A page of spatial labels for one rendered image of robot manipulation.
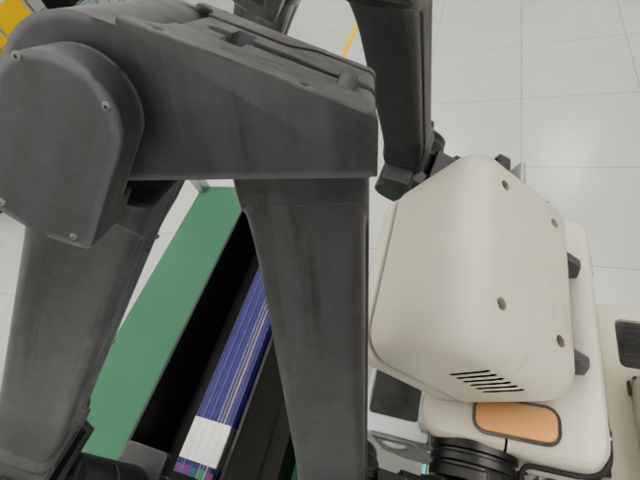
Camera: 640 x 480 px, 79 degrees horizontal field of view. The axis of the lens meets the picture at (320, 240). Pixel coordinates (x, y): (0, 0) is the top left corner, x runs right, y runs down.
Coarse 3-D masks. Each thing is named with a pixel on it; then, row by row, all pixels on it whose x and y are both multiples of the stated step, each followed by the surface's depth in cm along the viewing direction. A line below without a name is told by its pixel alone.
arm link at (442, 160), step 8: (432, 152) 57; (440, 152) 56; (432, 160) 57; (440, 160) 56; (448, 160) 56; (384, 168) 59; (424, 168) 57; (432, 168) 56; (440, 168) 56; (416, 176) 56; (424, 176) 56
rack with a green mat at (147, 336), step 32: (224, 192) 114; (192, 224) 109; (224, 224) 106; (192, 256) 102; (160, 288) 98; (192, 288) 95; (128, 320) 95; (160, 320) 92; (128, 352) 89; (160, 352) 87; (96, 384) 86; (128, 384) 84; (96, 416) 82; (128, 416) 80; (96, 448) 77
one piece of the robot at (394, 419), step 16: (368, 384) 62; (384, 384) 61; (400, 384) 60; (368, 400) 60; (384, 400) 60; (400, 400) 59; (416, 400) 58; (368, 416) 59; (384, 416) 58; (400, 416) 58; (416, 416) 57; (384, 432) 57; (400, 432) 56; (416, 432) 56; (384, 448) 64; (400, 448) 57; (416, 448) 55; (432, 448) 54
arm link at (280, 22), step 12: (240, 0) 30; (252, 0) 29; (264, 0) 29; (276, 0) 28; (288, 0) 31; (300, 0) 36; (240, 12) 37; (252, 12) 31; (264, 12) 30; (276, 12) 30; (288, 12) 34; (264, 24) 37; (276, 24) 36; (288, 24) 38
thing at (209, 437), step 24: (240, 312) 74; (264, 312) 72; (240, 336) 71; (264, 336) 70; (240, 360) 68; (216, 384) 67; (240, 384) 65; (216, 408) 64; (240, 408) 64; (192, 432) 63; (216, 432) 62; (192, 456) 60; (216, 456) 59
